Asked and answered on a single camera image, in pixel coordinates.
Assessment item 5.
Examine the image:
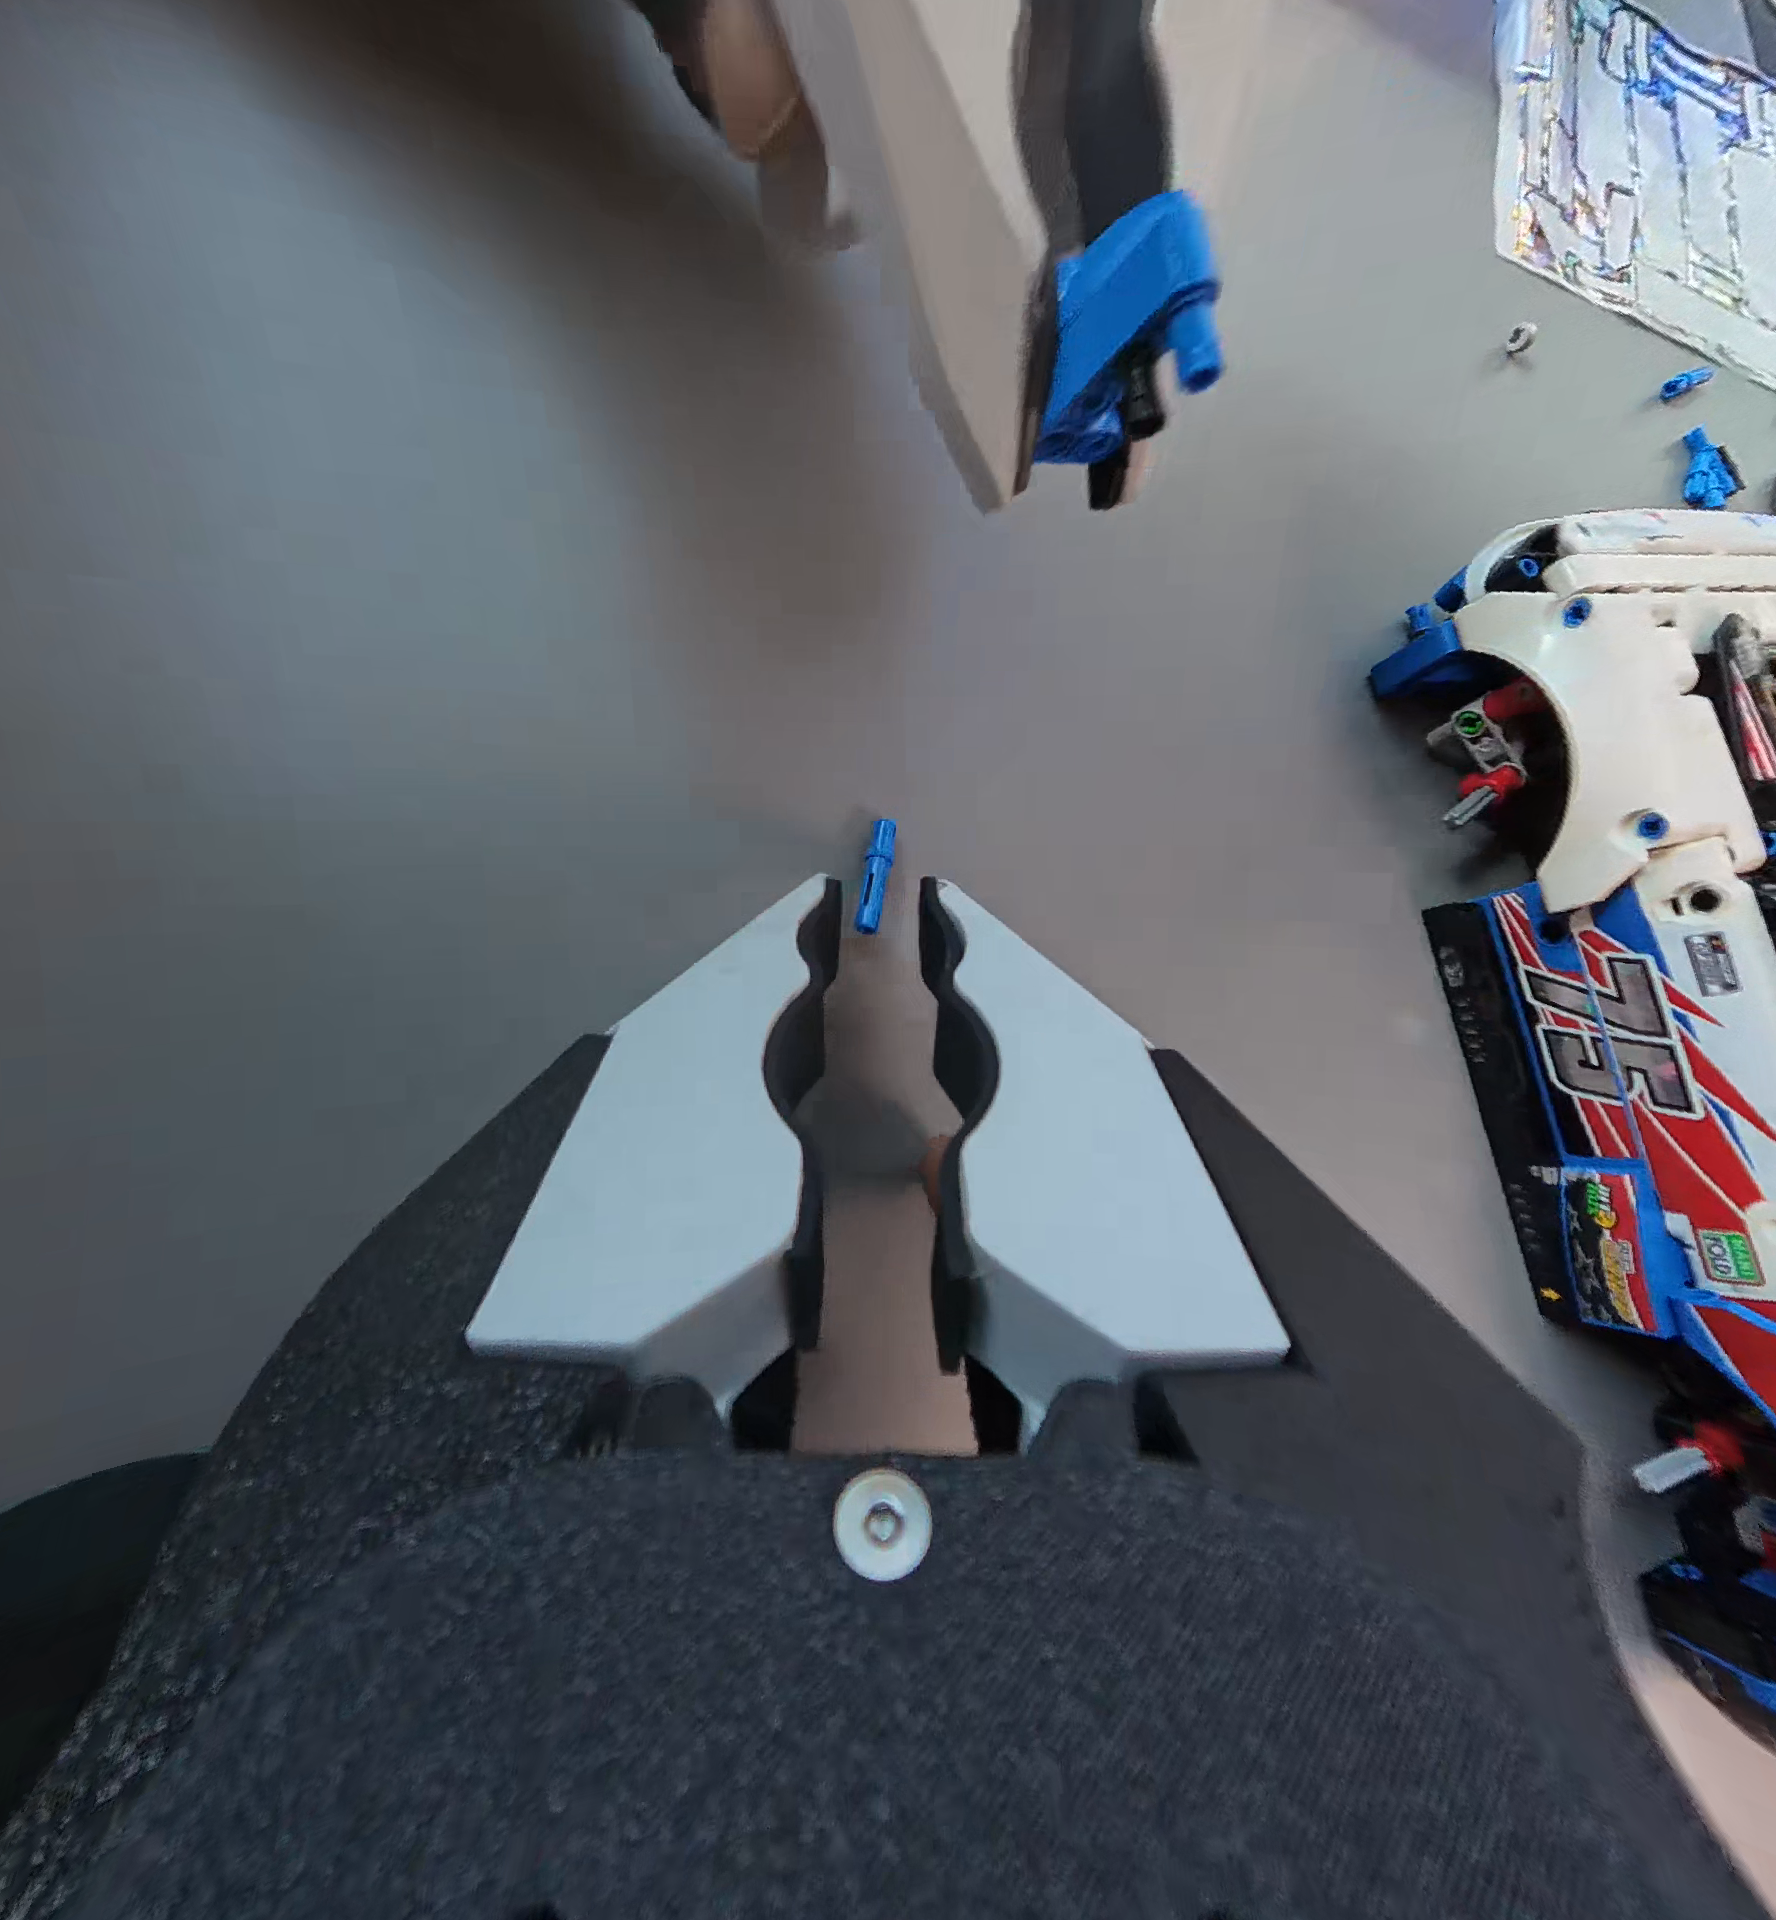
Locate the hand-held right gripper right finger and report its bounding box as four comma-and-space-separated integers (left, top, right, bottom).
918, 877, 1295, 1432

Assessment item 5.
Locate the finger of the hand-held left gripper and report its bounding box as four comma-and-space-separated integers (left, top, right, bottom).
802, 0, 1070, 517
1015, 0, 1179, 265

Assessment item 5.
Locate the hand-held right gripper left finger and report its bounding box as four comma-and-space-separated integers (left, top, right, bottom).
461, 874, 844, 1418

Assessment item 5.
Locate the blue wedge brick panel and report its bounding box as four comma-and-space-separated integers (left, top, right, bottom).
1028, 193, 1224, 472

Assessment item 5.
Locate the black brick connector pin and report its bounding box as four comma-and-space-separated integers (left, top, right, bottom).
1085, 361, 1167, 514

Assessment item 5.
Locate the grey desk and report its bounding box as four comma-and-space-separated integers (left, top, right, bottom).
0, 0, 1776, 1920

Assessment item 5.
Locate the person's left hand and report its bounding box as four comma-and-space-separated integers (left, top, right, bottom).
700, 0, 862, 252

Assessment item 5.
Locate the printed sticker sheet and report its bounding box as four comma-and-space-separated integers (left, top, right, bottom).
1492, 0, 1776, 410

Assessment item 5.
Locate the brick race car model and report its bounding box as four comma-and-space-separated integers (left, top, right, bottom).
1369, 509, 1776, 1801

